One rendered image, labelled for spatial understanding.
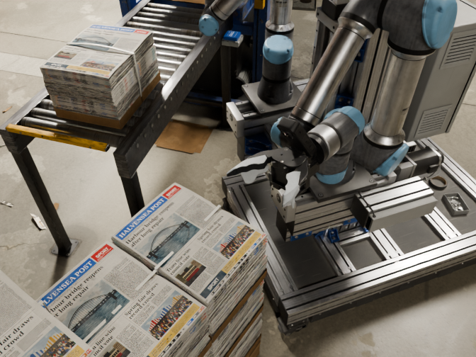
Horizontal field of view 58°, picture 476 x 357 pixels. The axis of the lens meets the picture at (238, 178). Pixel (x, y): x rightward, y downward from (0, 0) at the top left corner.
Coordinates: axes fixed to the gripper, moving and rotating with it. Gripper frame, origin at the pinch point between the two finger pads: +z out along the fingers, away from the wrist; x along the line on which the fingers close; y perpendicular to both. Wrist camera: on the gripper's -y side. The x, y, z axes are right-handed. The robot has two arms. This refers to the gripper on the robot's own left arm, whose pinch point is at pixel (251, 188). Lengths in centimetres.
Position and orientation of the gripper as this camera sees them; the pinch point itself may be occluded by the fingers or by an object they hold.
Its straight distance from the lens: 83.1
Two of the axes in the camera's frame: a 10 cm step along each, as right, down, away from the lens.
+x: -7.1, -3.9, 5.9
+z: -7.0, 5.1, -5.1
